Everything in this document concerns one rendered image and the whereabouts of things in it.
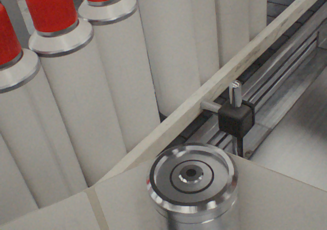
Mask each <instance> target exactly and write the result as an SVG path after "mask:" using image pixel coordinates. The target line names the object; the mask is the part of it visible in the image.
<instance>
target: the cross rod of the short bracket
mask: <svg viewBox="0 0 327 230"><path fill-rule="evenodd" d="M221 106H222V105H220V104H217V103H214V102H212V101H209V100H206V99H204V100H203V101H202V102H201V104H200V108H201V110H203V111H206V112H209V113H211V114H214V115H218V109H219V108H220V107H221Z"/></svg>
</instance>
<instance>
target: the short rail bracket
mask: <svg viewBox="0 0 327 230"><path fill-rule="evenodd" d="M229 96H230V98H229V100H227V101H226V102H225V103H224V104H223V105H222V106H221V107H220V108H219V109H218V128H219V129H220V130H221V131H223V132H225V133H227V134H229V135H231V136H232V152H233V154H234V155H237V156H239V157H242V158H243V137H244V136H245V135H246V134H247V132H248V131H249V130H250V129H251V128H252V126H254V124H255V106H254V104H253V103H251V102H248V101H245V100H242V94H241V83H240V81H238V80H232V81H231V82H230V84H229Z"/></svg>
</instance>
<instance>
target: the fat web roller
mask: <svg viewBox="0 0 327 230"><path fill-rule="evenodd" d="M146 185H147V190H148V194H149V198H150V202H151V206H152V210H153V214H154V218H155V223H156V227H157V230H241V228H240V205H239V182H238V169H237V166H236V163H235V161H234V160H233V159H232V158H231V156H230V155H229V154H228V153H226V152H225V151H224V150H222V149H220V148H218V147H216V146H214V145H211V144H207V143H199V142H190V143H183V144H179V145H176V146H175V147H172V148H169V149H168V150H166V151H164V152H163V153H161V154H160V155H159V156H157V157H156V158H155V160H154V161H153V162H152V163H151V165H150V167H149V169H148V172H147V176H146Z"/></svg>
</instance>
